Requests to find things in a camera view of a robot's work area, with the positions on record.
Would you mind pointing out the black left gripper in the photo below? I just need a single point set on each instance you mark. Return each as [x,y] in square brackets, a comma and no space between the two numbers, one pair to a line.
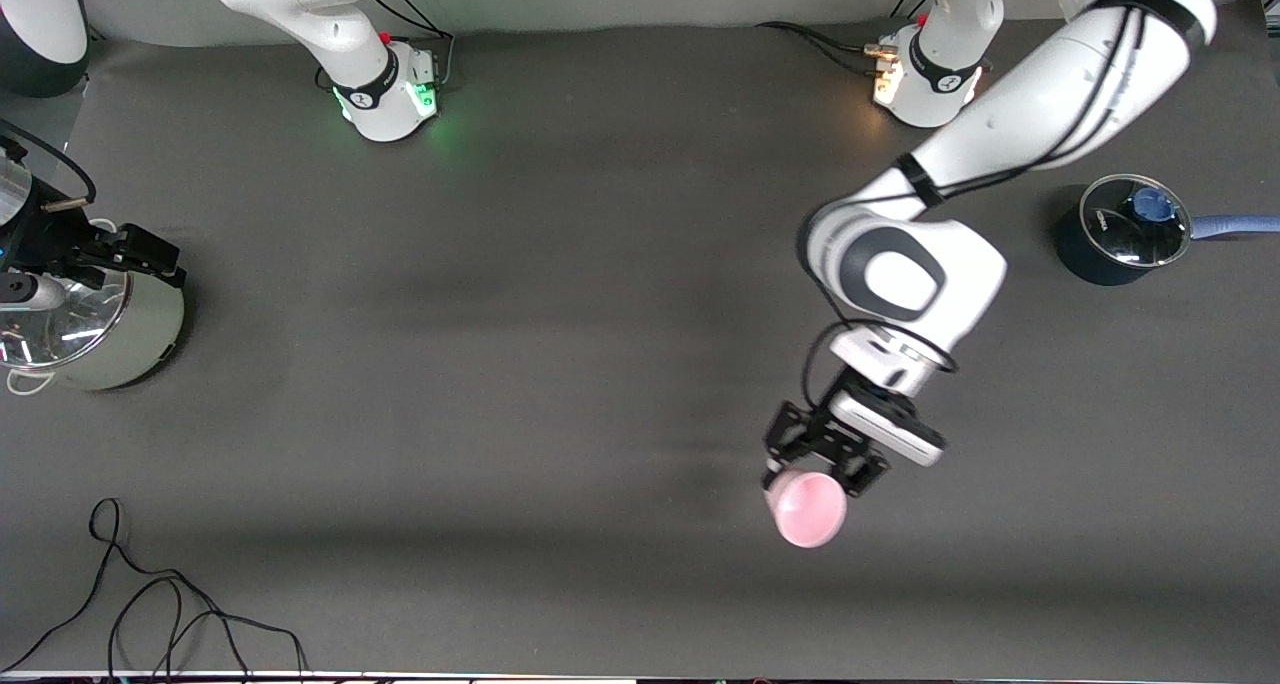
[826,434]

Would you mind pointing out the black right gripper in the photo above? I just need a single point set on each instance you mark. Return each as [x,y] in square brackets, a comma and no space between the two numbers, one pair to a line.
[48,241]

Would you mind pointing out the pink cup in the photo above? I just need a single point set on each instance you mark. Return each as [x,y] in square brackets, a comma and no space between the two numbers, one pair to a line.
[810,512]

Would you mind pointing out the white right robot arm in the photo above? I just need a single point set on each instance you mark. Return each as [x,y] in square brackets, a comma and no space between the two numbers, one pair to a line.
[385,114]

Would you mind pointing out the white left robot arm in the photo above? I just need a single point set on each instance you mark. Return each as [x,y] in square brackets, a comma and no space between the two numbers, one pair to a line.
[1000,134]

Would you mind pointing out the glass lid with steel rim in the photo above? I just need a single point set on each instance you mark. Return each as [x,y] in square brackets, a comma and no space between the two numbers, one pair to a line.
[70,329]

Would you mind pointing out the dark blue saucepan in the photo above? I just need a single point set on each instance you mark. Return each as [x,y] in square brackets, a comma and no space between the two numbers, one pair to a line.
[1100,262]

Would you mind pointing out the dark grey table cover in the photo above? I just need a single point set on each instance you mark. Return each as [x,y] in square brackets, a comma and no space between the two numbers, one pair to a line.
[500,364]

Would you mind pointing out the glass lid with blue knob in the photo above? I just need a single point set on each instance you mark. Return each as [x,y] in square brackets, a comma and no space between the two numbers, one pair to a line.
[1135,222]

